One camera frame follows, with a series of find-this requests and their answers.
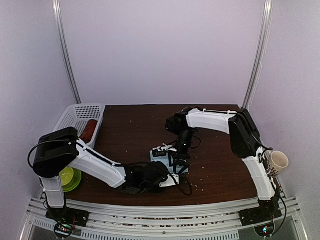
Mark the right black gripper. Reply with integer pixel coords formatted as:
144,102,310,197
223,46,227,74
168,126,196,175

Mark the light blue towel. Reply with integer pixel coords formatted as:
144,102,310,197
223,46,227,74
149,150,189,174

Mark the rust brown towel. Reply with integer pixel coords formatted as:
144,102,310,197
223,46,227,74
79,119,98,144

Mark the white perforated plastic basket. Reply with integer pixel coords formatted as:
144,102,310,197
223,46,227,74
53,103,106,149

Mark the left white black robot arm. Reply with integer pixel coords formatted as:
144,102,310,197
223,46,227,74
27,127,177,222

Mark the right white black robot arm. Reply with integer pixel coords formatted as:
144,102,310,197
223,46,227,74
165,107,280,221

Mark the green plate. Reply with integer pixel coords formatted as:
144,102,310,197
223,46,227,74
62,168,82,193

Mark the green bowl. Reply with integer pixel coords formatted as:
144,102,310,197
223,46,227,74
59,167,75,187

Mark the patterned paper cup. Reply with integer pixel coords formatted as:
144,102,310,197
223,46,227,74
268,151,289,176

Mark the left round circuit board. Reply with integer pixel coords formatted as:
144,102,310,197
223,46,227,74
53,222,75,239

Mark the round circuit board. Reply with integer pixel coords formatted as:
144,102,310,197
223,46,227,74
254,222,275,238
53,222,75,239

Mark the right round circuit board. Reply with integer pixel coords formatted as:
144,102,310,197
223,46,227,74
254,222,275,238

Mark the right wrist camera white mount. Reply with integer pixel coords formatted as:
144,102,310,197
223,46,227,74
151,144,177,158

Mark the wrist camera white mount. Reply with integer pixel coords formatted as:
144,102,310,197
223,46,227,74
159,174,180,188
151,144,177,158

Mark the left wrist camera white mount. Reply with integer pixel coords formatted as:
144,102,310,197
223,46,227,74
159,174,180,188

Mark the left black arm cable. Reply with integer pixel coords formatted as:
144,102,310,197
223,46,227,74
174,174,193,196

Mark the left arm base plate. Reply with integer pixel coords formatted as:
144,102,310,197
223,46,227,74
45,207,89,227

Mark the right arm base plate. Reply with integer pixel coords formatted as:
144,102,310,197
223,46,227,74
238,207,282,226

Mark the aluminium front rail frame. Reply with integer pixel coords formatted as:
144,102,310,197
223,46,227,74
17,196,311,240

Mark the right aluminium corner post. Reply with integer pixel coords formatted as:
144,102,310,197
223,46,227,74
242,0,274,110

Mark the aluminium corner post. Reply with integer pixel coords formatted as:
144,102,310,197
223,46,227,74
242,0,274,110
52,0,82,104

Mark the left aluminium corner post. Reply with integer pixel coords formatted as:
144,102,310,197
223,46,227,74
52,0,82,104

